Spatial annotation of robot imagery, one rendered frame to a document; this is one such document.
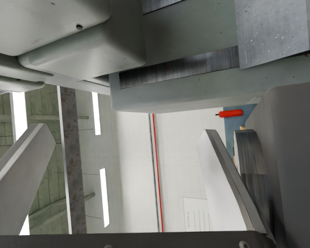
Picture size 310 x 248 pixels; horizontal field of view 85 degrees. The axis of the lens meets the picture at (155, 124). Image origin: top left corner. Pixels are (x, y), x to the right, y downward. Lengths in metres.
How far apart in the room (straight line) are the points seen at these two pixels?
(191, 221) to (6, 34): 5.10
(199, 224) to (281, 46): 4.91
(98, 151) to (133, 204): 1.99
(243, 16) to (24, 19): 0.51
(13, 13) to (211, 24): 0.48
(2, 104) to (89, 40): 5.29
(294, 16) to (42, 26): 0.53
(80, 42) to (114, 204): 5.84
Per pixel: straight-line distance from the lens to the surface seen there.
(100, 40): 0.40
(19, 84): 0.71
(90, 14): 0.35
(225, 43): 0.58
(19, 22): 0.41
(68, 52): 0.46
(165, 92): 0.58
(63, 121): 3.11
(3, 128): 5.58
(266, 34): 0.55
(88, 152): 6.25
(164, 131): 4.66
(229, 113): 4.22
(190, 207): 5.04
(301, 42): 0.53
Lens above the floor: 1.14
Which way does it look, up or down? 23 degrees up
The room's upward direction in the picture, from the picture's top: 95 degrees counter-clockwise
